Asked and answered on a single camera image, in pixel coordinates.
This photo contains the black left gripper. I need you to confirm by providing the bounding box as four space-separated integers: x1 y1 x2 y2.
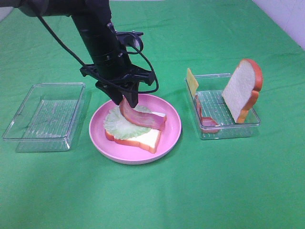
80 64 155 107

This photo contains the green lettuce leaf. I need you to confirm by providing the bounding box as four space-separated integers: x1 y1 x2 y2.
103 106 151 140

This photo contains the bacon strip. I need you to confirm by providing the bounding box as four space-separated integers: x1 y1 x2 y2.
195 94 219 134
119 98 167 131

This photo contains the toast bread slice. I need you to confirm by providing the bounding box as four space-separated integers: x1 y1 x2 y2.
105 111 168 154
222 59 263 124

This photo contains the yellow cheese slice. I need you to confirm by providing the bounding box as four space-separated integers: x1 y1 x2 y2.
186 68 199 98

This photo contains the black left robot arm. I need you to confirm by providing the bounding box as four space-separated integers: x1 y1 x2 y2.
0 0 157 108

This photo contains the pink round plate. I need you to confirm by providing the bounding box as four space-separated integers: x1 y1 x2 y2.
89 94 182 165

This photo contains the clear left plastic container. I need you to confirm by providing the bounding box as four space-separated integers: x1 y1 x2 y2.
2 83 86 152

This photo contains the clear plastic container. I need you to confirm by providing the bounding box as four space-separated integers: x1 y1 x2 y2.
2 83 86 152
185 73 260 140

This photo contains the clear right plastic container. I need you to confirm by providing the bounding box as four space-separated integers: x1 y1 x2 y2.
185 73 260 140

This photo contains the green tablecloth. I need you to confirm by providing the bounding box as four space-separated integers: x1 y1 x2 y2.
0 0 305 229

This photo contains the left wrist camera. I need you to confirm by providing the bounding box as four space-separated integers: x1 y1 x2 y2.
116 31 144 51

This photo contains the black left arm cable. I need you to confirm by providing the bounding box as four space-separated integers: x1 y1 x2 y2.
33 0 160 94

